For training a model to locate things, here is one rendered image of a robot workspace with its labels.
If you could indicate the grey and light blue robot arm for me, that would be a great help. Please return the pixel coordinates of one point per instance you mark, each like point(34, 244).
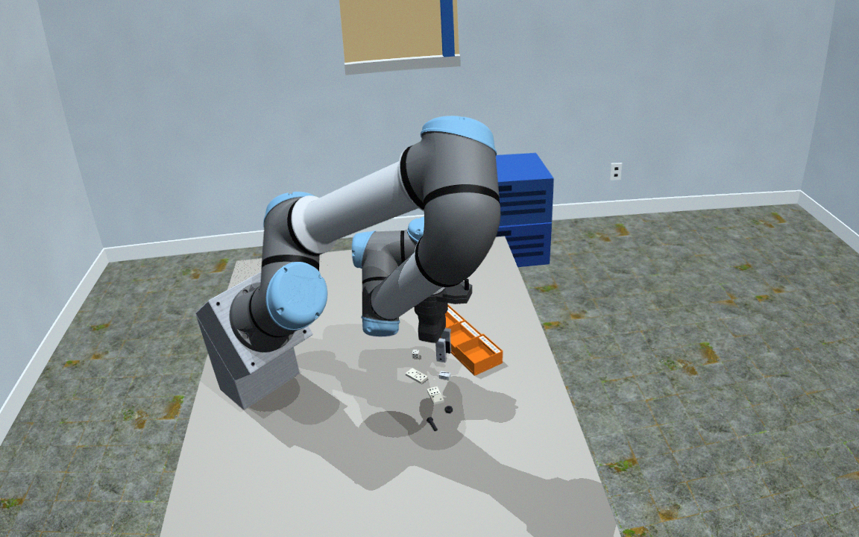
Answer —
point(452, 170)

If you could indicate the orange rack of labelled bins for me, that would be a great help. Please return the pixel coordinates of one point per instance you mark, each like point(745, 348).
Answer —
point(465, 337)

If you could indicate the white domino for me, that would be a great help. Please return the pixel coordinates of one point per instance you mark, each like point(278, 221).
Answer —
point(416, 375)
point(435, 395)

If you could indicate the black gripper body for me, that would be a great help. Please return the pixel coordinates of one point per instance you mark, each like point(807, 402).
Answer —
point(430, 326)

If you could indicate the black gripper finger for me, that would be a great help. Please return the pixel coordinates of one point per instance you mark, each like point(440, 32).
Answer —
point(446, 335)
point(440, 350)

